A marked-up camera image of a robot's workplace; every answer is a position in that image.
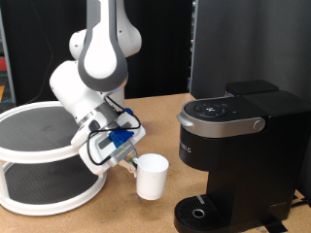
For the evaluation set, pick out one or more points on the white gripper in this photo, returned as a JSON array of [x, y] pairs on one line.
[[94, 158]]

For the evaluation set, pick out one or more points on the white plastic mug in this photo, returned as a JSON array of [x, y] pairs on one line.
[[152, 178]]

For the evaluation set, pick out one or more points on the black Keurig coffee machine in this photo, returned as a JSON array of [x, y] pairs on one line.
[[259, 161]]

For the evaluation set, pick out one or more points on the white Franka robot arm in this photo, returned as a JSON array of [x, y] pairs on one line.
[[100, 64]]

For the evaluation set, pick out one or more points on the white two-tier turntable shelf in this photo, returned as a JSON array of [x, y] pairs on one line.
[[39, 136]]

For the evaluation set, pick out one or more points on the clear water reservoir black lid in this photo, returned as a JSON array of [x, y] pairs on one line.
[[252, 86]]

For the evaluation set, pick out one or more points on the small red object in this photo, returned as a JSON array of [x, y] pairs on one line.
[[2, 64]]

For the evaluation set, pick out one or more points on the grey metal frame post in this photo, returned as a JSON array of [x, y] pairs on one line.
[[7, 55]]

